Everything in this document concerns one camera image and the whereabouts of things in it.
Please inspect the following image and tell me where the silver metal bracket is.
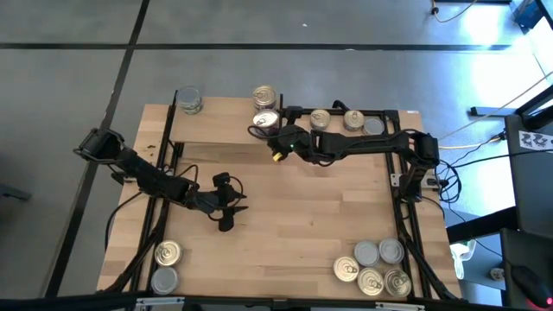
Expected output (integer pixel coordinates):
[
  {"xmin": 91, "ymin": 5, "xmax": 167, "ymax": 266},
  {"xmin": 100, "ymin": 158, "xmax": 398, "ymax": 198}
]
[
  {"xmin": 374, "ymin": 301, "xmax": 427, "ymax": 311},
  {"xmin": 136, "ymin": 296, "xmax": 185, "ymax": 310}
]

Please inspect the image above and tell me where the black cable tangle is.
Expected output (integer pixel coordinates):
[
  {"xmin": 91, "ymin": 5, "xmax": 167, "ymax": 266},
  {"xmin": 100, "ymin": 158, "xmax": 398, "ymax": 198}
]
[{"xmin": 429, "ymin": 131, "xmax": 509, "ymax": 260}]

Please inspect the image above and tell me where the black metal table frame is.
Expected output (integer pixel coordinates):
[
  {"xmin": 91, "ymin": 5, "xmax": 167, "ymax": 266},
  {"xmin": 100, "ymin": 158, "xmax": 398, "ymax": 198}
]
[{"xmin": 0, "ymin": 107, "xmax": 553, "ymax": 311}]

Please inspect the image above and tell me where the thin yellow cable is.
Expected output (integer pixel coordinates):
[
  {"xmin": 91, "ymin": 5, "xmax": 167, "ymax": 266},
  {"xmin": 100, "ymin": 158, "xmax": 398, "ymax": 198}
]
[{"xmin": 431, "ymin": 0, "xmax": 479, "ymax": 23}]

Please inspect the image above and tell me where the white paper with black marks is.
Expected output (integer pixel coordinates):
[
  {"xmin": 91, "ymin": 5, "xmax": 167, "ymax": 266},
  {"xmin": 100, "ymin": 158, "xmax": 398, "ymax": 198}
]
[{"xmin": 519, "ymin": 130, "xmax": 553, "ymax": 153}]

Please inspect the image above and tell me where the wooden shelf board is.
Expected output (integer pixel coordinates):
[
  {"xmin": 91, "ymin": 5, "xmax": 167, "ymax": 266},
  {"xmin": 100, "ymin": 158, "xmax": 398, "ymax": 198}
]
[{"xmin": 169, "ymin": 92, "xmax": 281, "ymax": 147}]

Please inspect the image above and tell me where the white plastic object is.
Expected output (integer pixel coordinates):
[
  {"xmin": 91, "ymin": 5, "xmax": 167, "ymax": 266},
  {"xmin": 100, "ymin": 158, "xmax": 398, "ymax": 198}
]
[{"xmin": 448, "ymin": 239, "xmax": 479, "ymax": 281}]

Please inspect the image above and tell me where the black desk leg bar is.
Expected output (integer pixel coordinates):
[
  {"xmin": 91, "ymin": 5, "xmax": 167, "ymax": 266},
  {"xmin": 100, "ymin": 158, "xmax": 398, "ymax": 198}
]
[{"xmin": 446, "ymin": 206, "xmax": 519, "ymax": 244}]

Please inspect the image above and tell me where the green label tuna can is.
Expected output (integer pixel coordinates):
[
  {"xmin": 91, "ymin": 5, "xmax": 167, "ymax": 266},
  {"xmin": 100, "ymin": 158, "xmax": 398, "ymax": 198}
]
[
  {"xmin": 176, "ymin": 85, "xmax": 204, "ymax": 116},
  {"xmin": 150, "ymin": 266, "xmax": 180, "ymax": 296},
  {"xmin": 378, "ymin": 238, "xmax": 405, "ymax": 265},
  {"xmin": 353, "ymin": 240, "xmax": 381, "ymax": 268},
  {"xmin": 362, "ymin": 117, "xmax": 385, "ymax": 137}
]

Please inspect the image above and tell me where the black flat stand base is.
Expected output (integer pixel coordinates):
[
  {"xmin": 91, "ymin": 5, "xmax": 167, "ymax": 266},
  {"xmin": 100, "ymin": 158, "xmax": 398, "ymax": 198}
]
[{"xmin": 469, "ymin": 105, "xmax": 519, "ymax": 118}]

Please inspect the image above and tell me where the black floor cable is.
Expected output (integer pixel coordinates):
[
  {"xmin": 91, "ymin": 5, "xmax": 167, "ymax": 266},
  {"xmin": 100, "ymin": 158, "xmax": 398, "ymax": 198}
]
[{"xmin": 105, "ymin": 189, "xmax": 143, "ymax": 252}]

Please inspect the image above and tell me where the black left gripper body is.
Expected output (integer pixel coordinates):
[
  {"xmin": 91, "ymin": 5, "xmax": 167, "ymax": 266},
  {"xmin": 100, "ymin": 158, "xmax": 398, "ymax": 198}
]
[{"xmin": 189, "ymin": 171, "xmax": 237, "ymax": 233}]

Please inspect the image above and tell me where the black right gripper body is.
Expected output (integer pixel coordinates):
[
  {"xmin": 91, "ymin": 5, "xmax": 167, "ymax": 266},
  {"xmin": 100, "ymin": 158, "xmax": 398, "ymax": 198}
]
[{"xmin": 270, "ymin": 105, "xmax": 316, "ymax": 163}]

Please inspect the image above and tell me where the blue box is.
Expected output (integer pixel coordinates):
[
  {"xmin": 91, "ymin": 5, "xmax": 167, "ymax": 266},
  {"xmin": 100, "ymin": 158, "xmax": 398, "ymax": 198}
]
[{"xmin": 509, "ymin": 0, "xmax": 546, "ymax": 32}]

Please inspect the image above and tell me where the white floor cable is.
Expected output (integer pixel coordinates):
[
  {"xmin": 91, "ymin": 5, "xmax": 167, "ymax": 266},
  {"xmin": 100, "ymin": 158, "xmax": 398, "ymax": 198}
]
[{"xmin": 427, "ymin": 71, "xmax": 553, "ymax": 146}]

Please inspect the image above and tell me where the yellow floor cable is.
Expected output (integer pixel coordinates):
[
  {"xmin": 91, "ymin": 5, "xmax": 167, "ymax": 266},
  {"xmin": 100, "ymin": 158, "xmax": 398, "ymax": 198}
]
[{"xmin": 427, "ymin": 136, "xmax": 505, "ymax": 151}]

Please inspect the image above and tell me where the black computer mouse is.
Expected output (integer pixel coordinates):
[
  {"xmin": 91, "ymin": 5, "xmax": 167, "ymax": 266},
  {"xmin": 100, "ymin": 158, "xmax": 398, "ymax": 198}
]
[{"xmin": 511, "ymin": 264, "xmax": 552, "ymax": 308}]

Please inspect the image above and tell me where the black low desk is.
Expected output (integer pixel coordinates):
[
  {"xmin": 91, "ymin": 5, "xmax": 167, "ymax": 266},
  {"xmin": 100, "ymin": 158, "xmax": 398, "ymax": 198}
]
[{"xmin": 499, "ymin": 227, "xmax": 553, "ymax": 311}]

